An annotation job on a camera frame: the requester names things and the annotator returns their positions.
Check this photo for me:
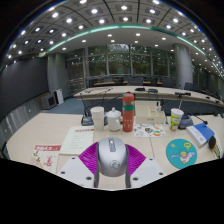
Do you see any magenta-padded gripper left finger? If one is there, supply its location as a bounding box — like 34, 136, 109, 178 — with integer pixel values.
57, 141, 101, 189

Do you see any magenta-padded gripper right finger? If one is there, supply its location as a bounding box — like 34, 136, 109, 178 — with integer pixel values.
124, 143, 167, 189

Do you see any silver grey computer mouse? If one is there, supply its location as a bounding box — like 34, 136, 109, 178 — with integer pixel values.
96, 137, 129, 178

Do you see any round teal cartoon mouse pad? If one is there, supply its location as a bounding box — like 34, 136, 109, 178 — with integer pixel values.
165, 138, 198, 170

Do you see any white printed booklet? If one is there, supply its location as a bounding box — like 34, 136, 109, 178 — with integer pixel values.
59, 126, 95, 156

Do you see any colourful sticker sheet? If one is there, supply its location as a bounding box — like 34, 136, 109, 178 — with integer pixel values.
133, 123, 167, 138

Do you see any black desk microphone console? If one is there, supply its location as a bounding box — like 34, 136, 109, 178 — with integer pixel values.
80, 113, 95, 127
177, 113, 209, 130

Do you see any red and white fan leaflet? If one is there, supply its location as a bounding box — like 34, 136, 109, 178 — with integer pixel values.
29, 143, 62, 175

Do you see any white lidded mug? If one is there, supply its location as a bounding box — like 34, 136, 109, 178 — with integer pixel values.
105, 107, 123, 132

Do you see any red bottle with green band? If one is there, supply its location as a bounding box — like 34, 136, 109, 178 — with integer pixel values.
121, 92, 136, 133

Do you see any white open box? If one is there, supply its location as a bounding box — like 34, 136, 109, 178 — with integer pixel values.
134, 100, 167, 125

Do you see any green printed paper cup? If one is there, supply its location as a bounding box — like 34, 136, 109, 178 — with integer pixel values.
169, 107, 185, 132

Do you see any long curved conference desk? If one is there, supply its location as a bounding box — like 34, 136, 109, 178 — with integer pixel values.
73, 85, 224, 108

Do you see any white standing appliance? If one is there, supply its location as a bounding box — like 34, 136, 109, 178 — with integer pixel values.
53, 88, 65, 105

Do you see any blue and white book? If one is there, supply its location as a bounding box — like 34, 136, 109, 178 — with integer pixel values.
185, 122, 216, 148

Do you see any black handheld microphone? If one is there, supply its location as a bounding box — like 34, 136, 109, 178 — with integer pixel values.
208, 135, 223, 159

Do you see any group of ceiling lights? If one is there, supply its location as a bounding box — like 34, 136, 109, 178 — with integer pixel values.
3, 0, 224, 74

